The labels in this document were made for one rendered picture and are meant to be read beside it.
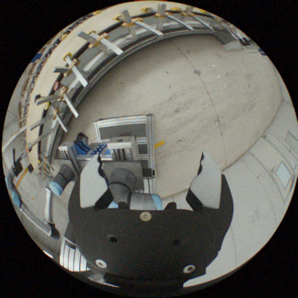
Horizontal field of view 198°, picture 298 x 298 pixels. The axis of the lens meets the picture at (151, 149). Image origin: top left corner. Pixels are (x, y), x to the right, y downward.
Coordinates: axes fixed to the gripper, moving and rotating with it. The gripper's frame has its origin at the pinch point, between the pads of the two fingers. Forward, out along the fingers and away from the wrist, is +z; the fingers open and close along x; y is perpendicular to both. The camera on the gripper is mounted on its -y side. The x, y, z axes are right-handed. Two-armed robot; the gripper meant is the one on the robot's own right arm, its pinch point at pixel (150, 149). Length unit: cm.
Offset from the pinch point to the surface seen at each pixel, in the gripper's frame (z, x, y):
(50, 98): 31, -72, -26
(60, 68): 25, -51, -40
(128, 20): 31, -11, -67
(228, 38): 98, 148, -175
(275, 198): -36, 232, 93
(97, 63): 62, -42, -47
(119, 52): 36, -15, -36
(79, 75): 36, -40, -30
